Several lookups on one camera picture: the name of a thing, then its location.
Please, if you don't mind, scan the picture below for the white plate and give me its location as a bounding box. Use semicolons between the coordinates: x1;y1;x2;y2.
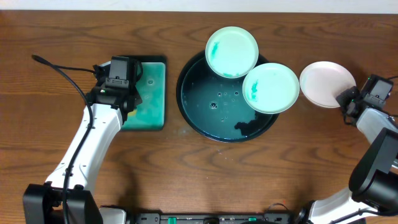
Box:
299;61;356;108

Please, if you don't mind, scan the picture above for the mint plate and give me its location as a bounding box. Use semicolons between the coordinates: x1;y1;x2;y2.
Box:
243;63;300;114
205;26;259;78

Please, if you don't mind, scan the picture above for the green yellow sponge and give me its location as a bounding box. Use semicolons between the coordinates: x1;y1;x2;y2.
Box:
127;108;137;118

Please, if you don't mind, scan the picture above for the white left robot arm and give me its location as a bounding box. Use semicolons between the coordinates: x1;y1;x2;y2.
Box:
22;85;142;223

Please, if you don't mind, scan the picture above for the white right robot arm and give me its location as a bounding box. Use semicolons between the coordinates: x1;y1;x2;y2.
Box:
294;86;397;223

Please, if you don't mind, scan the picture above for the black round tray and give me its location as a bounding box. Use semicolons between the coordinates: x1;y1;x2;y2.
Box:
176;51;279;142

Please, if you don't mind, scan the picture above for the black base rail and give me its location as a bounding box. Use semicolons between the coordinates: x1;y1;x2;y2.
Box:
99;212;299;224

